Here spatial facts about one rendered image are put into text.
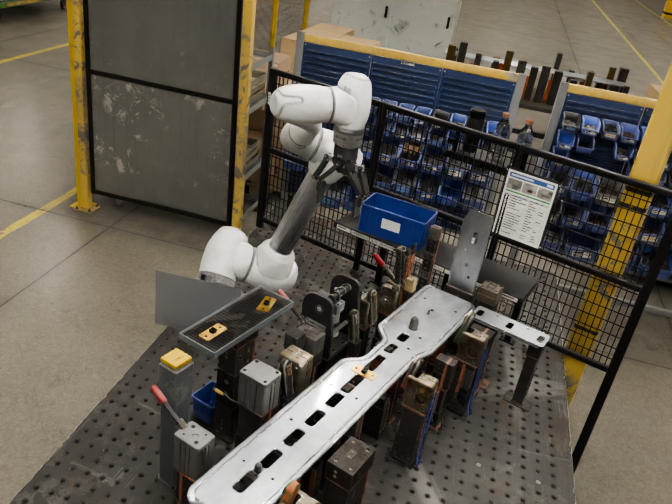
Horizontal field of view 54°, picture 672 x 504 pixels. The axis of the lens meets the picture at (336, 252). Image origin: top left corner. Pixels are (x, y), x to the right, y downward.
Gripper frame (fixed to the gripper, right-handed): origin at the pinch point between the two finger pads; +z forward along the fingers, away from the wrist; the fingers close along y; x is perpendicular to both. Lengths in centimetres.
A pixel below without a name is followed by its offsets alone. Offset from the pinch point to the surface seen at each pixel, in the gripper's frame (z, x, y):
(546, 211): 14, 90, 44
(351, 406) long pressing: 46, -27, 30
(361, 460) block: 43, -46, 45
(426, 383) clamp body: 42, -7, 44
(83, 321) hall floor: 146, 33, -173
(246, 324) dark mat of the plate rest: 30.2, -35.1, -4.8
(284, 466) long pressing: 46, -59, 29
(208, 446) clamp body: 42, -69, 13
